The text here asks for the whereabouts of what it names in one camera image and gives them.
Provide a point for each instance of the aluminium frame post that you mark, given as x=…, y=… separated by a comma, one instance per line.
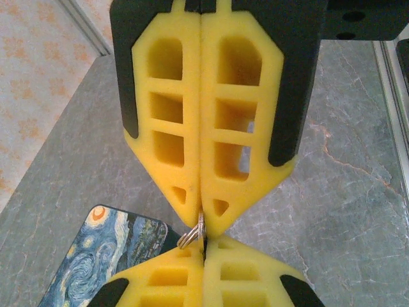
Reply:
x=86, y=25

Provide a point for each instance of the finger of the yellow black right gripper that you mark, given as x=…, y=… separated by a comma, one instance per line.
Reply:
x=265, y=96
x=143, y=96

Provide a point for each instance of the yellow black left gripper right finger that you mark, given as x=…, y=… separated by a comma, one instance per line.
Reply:
x=255, y=281

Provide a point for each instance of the starry night patterned box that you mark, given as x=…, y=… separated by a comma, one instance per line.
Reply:
x=105, y=249

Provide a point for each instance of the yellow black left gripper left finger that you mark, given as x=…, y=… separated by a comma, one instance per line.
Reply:
x=159, y=281

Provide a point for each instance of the wide aluminium base beam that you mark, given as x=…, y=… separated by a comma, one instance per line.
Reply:
x=391, y=96

